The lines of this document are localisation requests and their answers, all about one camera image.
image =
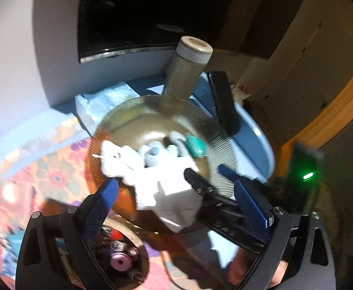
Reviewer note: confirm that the floral orange table mat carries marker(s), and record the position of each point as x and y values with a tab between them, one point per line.
43	166

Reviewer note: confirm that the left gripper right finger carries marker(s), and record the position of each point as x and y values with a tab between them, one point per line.
301	238

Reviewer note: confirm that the light blue tissue pack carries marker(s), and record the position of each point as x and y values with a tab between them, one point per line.
91	108

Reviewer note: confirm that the black monitor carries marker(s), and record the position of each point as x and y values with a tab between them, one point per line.
109	28

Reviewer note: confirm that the ribbed glass bowl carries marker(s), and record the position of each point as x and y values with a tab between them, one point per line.
139	121

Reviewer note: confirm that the teal rubber boot toy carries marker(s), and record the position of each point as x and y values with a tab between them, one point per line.
196	146

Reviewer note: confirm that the blue grey plush toy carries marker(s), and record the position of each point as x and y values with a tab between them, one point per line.
155	153

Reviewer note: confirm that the person right hand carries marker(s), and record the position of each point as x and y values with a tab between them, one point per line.
243	265

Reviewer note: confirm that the brown pen holder cup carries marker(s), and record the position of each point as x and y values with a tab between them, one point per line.
116	235

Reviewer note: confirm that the grey thermos bottle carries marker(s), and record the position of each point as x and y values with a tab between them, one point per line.
188	63

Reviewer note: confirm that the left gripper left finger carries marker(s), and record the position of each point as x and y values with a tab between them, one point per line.
40	265

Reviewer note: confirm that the round blue tray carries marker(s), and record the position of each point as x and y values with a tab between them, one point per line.
254	154

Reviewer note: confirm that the pink capped pen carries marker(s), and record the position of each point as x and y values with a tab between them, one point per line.
120	261

